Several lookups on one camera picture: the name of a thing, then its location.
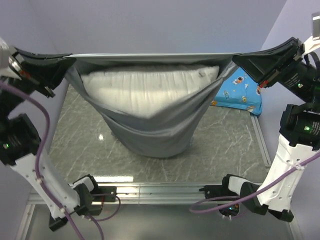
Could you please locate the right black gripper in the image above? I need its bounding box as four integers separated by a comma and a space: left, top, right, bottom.
234, 33, 320, 102

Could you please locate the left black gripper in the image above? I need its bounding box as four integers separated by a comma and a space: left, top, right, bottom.
0, 41, 74, 115

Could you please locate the white pillow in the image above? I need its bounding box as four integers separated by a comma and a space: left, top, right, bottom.
81, 64, 220, 118

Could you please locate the grey pillowcase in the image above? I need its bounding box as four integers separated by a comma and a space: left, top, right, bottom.
65, 53, 238, 158

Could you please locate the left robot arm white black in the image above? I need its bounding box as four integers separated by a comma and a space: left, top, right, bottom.
0, 45, 101, 231

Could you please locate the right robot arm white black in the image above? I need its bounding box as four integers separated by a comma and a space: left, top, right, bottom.
220, 36, 320, 222

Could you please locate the blue cartoon print pillow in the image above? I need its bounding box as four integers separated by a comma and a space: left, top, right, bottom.
211, 68, 262, 116

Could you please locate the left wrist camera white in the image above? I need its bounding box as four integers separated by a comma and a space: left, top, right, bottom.
0, 38, 18, 78

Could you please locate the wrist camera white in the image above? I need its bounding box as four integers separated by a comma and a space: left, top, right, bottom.
0, 38, 18, 78
302, 11, 320, 57

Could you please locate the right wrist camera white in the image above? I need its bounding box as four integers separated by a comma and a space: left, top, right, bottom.
302, 11, 320, 57

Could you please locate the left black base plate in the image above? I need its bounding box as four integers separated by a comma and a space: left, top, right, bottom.
90, 185, 117, 203

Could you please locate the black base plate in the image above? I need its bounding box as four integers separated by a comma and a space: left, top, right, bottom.
90, 185, 117, 203
198, 184, 239, 201

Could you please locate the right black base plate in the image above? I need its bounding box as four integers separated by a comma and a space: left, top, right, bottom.
198, 184, 239, 201

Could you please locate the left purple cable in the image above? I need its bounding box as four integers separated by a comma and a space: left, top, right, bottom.
0, 81, 122, 240

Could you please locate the aluminium mounting rail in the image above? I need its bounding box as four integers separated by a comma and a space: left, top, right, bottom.
28, 181, 226, 205

